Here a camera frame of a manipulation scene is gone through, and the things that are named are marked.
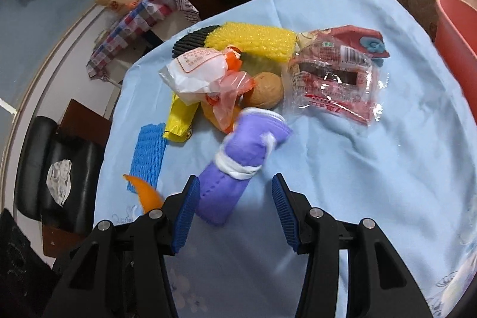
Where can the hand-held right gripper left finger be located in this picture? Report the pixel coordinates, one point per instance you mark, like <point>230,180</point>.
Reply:
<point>184,217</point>

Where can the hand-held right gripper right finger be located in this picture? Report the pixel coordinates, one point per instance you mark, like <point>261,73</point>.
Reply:
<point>283,213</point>

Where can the purple face mask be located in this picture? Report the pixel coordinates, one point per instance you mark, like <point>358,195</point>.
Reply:
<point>223,187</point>

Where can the blue foam net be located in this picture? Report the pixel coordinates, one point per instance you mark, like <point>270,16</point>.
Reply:
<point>147,154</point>

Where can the clear red snack wrapper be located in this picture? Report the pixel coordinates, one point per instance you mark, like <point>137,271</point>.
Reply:
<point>335,94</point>

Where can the black foam net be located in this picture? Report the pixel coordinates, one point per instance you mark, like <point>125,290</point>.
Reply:
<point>190,40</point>

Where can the red paper wrapper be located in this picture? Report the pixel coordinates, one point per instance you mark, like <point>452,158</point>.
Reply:
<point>346,35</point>

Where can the pink plastic bin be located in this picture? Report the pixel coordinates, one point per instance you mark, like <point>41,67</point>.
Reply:
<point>458,42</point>

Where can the curved orange peel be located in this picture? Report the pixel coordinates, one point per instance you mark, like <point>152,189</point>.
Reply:
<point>147,197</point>

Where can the yellow plastic bag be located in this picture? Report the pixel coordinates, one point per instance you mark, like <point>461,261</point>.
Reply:
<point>179,120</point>

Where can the light blue tablecloth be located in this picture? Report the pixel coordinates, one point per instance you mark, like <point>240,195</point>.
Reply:
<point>372,161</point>

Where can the orange peel chunk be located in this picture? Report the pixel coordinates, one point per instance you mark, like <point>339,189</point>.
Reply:
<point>210,115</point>

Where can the black leather chair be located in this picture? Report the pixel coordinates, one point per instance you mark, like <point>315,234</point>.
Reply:
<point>78,154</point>

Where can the brown walnut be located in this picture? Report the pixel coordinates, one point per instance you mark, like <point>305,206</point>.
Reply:
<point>262,90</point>

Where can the white crumpled plastic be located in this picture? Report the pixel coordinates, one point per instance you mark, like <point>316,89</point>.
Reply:
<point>59,180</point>

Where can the orange clear plastic bag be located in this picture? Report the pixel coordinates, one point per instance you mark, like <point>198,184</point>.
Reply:
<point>229,94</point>

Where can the white plastic bag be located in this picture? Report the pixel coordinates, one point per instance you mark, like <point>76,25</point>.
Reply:
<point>193,72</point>

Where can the dark cloth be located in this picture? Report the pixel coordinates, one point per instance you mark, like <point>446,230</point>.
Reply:
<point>18,258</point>

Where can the yellow foam net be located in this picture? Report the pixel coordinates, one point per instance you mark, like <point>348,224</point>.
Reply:
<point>253,38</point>

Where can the plaid tablecloth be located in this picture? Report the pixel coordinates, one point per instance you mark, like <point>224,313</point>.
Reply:
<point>138,16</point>

